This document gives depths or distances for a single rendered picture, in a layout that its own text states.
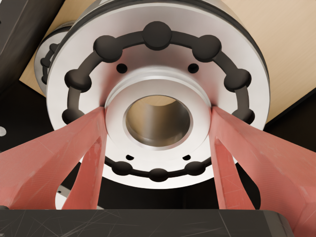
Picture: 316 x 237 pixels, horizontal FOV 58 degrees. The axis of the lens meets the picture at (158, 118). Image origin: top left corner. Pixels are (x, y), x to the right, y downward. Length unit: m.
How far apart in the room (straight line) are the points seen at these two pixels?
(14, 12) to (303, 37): 0.26
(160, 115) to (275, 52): 0.19
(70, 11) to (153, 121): 0.20
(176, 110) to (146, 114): 0.02
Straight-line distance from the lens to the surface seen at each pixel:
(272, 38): 0.32
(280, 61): 0.33
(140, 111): 0.15
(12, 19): 0.23
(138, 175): 0.16
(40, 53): 0.31
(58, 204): 0.75
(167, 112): 0.16
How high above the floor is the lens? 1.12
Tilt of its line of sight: 55 degrees down
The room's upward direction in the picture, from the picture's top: 171 degrees counter-clockwise
